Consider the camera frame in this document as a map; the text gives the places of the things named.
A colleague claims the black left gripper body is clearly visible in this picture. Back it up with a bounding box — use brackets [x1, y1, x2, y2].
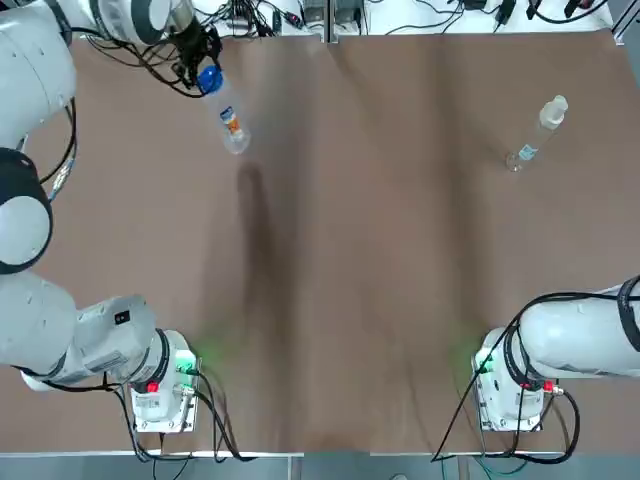
[170, 23, 222, 67]

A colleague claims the clear drink bottle blue cap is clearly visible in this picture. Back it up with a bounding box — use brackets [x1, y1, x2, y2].
[196, 64, 251, 156]

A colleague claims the clear slim condiment bottle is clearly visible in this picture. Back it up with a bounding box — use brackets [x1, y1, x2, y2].
[504, 94, 570, 174]

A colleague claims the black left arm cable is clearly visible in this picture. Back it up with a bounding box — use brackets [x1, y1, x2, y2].
[37, 24, 211, 201]

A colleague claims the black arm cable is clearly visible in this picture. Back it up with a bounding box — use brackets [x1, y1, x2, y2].
[37, 24, 211, 201]
[430, 292, 640, 464]

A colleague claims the black base cable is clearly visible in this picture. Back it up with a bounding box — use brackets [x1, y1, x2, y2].
[197, 370, 251, 461]

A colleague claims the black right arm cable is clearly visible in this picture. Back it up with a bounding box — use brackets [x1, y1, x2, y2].
[430, 292, 640, 464]

